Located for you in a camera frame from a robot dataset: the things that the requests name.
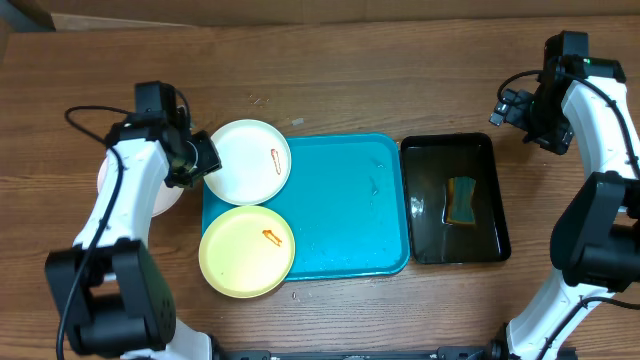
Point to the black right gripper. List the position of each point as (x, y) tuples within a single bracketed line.
[(557, 141)]

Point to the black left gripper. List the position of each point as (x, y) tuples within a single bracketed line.
[(211, 161)]

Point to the white plate with red stain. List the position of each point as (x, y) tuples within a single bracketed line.
[(165, 199)]

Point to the green yellow sponge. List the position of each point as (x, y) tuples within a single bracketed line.
[(459, 196)]

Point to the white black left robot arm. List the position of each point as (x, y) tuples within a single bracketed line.
[(111, 296)]

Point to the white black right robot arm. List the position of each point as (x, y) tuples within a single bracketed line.
[(579, 98)]

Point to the black tray with water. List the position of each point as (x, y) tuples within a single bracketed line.
[(428, 161)]

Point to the teal plastic tray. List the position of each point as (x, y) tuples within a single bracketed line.
[(344, 202)]

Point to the yellow plate with orange stain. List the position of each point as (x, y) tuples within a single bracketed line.
[(246, 252)]

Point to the cardboard sheet at back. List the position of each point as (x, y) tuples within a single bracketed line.
[(259, 12)]

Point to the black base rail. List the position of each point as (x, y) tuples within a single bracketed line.
[(350, 354)]

